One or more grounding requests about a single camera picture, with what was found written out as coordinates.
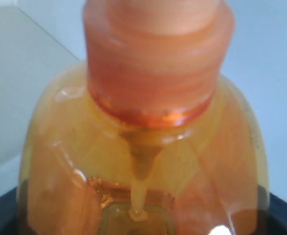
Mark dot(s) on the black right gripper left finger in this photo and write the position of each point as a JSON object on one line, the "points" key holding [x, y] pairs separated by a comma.
{"points": [[8, 209]]}

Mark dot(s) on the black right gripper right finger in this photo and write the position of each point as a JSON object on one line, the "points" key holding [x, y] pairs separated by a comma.
{"points": [[277, 220]]}

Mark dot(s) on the orange soap pump bottle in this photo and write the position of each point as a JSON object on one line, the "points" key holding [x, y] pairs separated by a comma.
{"points": [[145, 137]]}

